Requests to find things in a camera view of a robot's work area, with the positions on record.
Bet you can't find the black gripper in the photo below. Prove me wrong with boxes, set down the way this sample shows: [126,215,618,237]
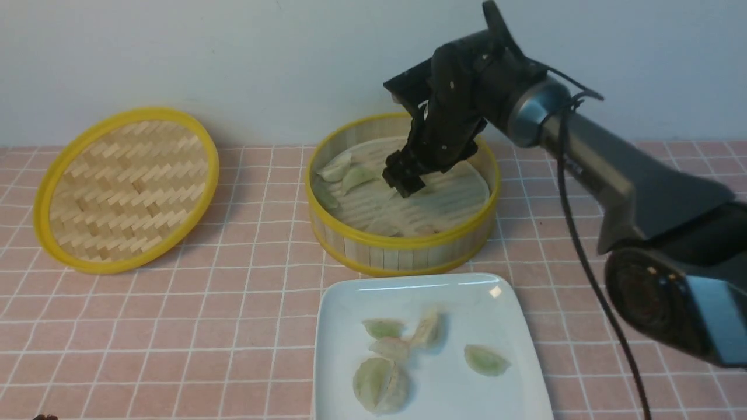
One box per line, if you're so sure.
[382,40,488,198]

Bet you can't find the green dumpling steamer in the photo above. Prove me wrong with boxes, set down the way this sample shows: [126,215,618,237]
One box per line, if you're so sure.
[463,345,510,377]

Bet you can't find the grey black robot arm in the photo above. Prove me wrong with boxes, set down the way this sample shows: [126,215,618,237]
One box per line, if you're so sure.
[382,1,746,369]

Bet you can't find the white square plate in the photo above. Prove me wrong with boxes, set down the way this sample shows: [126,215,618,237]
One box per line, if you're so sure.
[313,273,553,419]

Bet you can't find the green dumpling top plate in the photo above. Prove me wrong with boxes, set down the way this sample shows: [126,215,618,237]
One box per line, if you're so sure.
[362,318,405,340]

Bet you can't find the pale dumpling upright plate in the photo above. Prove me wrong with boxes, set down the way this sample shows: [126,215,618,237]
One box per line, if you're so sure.
[409,309,441,348]

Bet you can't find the pale dumpling middle plate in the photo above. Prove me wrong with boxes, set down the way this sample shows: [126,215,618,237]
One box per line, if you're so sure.
[369,337,410,363]

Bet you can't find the large green dumpling plate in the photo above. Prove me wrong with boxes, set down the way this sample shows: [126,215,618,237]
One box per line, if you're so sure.
[352,357,395,413]

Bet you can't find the pale dumpling bottom plate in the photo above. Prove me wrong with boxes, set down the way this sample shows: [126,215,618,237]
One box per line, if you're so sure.
[376,363,409,414]

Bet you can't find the green dumpling in steamer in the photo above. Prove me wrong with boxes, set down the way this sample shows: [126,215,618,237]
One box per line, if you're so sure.
[340,165,376,195]

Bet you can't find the yellow-rimmed bamboo steamer basket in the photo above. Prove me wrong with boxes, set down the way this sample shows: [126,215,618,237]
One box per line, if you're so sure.
[304,113,501,277]

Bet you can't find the pale dumpling left in steamer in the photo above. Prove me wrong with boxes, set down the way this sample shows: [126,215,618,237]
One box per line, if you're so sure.
[317,152,352,183]

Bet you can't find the green dumpling steamer left edge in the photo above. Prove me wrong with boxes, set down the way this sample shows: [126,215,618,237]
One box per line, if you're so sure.
[312,177,340,211]

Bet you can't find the yellow-rimmed bamboo steamer lid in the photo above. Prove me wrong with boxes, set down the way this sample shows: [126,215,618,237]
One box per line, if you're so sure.
[33,107,221,275]

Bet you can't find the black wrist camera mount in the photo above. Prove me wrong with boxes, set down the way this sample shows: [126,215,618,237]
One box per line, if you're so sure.
[383,58,432,118]

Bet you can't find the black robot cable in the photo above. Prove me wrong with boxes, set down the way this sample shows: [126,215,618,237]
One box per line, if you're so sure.
[540,64,653,420]

